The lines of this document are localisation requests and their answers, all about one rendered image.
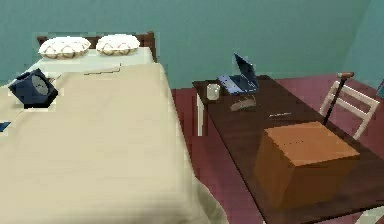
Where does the beige bed with brown headboard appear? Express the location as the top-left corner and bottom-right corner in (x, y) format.
(0, 31), (230, 224)

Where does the dark blue alarm clock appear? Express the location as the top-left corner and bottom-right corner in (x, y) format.
(7, 68), (59, 110)

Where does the black bat with brown end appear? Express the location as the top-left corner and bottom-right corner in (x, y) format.
(322, 71), (355, 127)

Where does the white quilted pillow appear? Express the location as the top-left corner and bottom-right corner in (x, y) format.
(37, 36), (92, 60)
(95, 33), (141, 57)

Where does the dark blue open laptop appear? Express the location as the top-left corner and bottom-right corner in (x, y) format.
(217, 52), (260, 96)

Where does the brown cardboard box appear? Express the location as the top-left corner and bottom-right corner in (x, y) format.
(253, 121), (361, 210)

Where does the white wooden chair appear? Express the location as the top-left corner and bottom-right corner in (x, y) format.
(318, 80), (381, 141)

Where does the white mug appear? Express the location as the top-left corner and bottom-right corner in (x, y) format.
(206, 83), (222, 101)

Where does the dark brown table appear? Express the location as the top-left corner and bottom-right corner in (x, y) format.
(192, 75), (384, 224)

